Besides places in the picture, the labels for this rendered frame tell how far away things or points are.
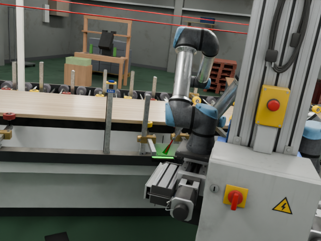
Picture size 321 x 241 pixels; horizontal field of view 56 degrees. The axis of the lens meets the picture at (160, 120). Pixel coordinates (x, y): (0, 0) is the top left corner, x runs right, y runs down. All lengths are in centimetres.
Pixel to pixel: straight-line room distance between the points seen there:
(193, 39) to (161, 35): 1076
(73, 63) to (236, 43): 645
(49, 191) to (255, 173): 198
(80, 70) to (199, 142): 638
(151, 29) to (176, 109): 1106
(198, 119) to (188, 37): 43
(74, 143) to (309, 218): 184
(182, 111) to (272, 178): 64
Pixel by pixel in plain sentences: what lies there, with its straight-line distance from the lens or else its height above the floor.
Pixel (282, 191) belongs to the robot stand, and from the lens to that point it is 102.
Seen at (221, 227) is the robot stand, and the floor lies 101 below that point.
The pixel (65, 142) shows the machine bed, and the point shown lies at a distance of 248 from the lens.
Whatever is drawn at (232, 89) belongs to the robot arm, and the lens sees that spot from 162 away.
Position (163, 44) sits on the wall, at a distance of 1236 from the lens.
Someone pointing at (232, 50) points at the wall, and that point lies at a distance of 1198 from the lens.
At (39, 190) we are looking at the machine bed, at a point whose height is 26.
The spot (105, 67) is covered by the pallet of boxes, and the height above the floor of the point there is 29.
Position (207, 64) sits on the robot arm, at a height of 144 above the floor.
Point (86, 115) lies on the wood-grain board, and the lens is 242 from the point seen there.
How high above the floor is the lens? 161
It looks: 17 degrees down
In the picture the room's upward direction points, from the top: 7 degrees clockwise
